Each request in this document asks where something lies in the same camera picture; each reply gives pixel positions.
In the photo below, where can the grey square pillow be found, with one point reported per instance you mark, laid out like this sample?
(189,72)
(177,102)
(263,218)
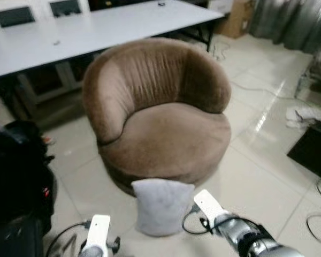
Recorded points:
(160,209)

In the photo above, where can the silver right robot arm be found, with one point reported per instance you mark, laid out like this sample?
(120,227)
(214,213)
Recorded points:
(246,238)

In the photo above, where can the brown velvet round sofa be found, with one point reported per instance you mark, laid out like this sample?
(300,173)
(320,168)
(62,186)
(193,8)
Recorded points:
(166,139)

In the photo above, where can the black backpack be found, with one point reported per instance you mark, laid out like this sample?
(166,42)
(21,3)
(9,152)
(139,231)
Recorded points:
(16,171)

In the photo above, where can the orange white shoe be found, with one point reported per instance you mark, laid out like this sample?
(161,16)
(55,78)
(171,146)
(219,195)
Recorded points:
(48,140)

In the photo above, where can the black box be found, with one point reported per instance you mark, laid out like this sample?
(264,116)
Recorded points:
(315,152)

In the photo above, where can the white crumpled cloth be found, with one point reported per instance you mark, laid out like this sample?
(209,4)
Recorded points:
(305,115)

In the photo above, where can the brown cardboard box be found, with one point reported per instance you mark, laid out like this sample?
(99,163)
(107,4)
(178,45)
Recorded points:
(238,21)

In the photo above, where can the long white table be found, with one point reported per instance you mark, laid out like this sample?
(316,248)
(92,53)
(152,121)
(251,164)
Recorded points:
(96,32)

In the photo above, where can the grey curtain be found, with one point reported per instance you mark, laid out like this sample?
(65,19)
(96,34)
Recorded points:
(289,24)

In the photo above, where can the white framed black chair back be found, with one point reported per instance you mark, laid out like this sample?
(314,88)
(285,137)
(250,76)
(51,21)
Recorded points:
(65,7)
(13,16)

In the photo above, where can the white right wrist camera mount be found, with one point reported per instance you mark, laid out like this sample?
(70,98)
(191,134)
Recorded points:
(207,205)

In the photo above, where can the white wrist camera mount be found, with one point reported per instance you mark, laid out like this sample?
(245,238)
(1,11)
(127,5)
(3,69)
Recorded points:
(207,205)
(99,233)

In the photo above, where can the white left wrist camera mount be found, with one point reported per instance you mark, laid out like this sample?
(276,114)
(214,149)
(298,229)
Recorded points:
(99,233)

